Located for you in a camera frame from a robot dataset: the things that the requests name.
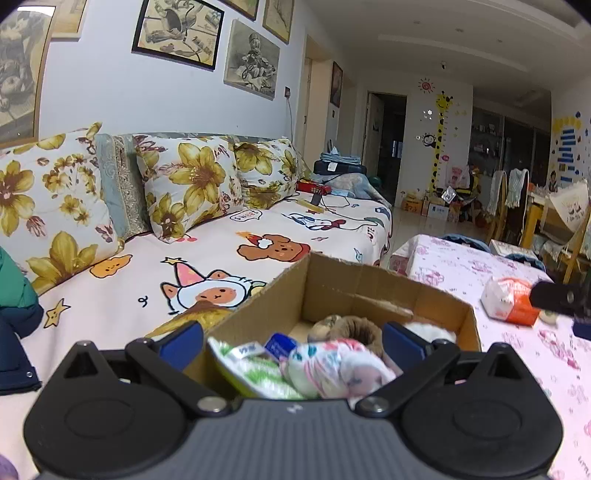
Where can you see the brown furry plush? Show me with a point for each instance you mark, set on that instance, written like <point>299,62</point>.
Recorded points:
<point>355,330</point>

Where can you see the blue padded chair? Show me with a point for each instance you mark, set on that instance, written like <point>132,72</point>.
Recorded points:
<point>526,258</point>
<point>464,241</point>

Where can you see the chair with lace cover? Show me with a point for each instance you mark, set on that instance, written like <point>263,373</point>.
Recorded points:
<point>517,189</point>
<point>496,194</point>

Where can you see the blue folded cloth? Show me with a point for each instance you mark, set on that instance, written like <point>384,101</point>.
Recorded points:
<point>341,158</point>

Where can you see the dark framed portrait picture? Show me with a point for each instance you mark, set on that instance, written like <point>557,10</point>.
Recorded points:
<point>336,85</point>

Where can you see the large framed sketch poster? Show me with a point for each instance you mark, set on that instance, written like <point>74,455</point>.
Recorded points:
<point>21,74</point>

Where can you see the unframed duck sketch poster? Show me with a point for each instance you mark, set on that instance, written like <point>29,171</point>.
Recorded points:
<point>251,60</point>

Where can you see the red box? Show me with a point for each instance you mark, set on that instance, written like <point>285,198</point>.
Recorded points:
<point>314,187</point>

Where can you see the red sun wall sticker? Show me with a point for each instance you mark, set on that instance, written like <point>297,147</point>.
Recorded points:
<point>425,85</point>

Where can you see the blue white small packet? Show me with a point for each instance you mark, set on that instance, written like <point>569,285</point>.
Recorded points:
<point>281,344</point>

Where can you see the wooden chair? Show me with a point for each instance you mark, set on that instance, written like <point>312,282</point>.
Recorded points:
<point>575,249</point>

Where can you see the yellow cardboard carton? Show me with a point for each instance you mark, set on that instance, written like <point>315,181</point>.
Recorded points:
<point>414,203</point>

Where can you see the green white striped pack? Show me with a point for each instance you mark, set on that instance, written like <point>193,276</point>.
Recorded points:
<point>249,374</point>

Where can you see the sofa with cartoon cover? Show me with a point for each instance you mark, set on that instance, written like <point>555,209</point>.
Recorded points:
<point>138,263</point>

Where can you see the cream embroidered cloth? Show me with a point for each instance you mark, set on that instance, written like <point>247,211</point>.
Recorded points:
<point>572,203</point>

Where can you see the green navy jacket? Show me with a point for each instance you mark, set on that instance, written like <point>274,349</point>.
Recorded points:
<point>18,332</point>

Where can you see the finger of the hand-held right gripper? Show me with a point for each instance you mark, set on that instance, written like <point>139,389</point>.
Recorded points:
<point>583,330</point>
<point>558,297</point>

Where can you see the giraffe height chart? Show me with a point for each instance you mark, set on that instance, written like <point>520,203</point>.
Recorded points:
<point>441,138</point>

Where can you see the wooden dining table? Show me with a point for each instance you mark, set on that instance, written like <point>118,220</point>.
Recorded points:
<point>535,217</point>

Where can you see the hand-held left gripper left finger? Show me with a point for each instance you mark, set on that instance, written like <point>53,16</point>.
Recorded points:
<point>182,344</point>

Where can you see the white fluffy plush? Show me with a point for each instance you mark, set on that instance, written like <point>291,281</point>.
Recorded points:
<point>429,331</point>

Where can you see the black suitcase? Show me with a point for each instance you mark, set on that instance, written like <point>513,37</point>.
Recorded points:
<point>339,167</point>

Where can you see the white printed sock ball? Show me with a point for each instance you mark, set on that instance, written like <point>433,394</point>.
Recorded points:
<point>332,364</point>

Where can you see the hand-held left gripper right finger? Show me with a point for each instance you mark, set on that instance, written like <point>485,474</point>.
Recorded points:
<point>401,344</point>

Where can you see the pink printed tablecloth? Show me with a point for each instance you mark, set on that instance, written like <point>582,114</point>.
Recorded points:
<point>461,277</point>

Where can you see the white carton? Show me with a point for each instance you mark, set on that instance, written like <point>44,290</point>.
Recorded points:
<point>438,211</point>

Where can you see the cardboard box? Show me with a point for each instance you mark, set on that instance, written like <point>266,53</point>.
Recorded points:
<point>351,281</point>

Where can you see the orange tissue pack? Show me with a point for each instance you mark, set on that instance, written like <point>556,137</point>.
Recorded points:
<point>508,300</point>

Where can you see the black framed sketch poster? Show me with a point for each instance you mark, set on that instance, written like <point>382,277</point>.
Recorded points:
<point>178,30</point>

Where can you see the grey green patterned cushion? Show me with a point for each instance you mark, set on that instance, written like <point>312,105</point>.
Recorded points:
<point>120,184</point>

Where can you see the yellow floral pillow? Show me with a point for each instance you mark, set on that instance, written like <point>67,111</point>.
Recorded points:
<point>189,184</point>
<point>268,170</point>
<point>51,203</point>

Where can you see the pink white plastic bag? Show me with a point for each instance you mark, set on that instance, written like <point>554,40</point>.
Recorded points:
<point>460,176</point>

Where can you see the monkey wall sticker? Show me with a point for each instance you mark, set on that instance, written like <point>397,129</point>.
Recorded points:
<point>429,141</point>

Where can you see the dark glass display cabinet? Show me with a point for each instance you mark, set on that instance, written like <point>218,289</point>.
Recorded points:
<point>508,143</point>

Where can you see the blue yellow wall decoration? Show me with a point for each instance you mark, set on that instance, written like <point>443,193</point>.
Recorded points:
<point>570,147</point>

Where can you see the wooden framed sketch poster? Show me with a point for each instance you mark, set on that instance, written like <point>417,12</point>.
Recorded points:
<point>69,16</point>
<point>279,18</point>
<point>242,7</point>

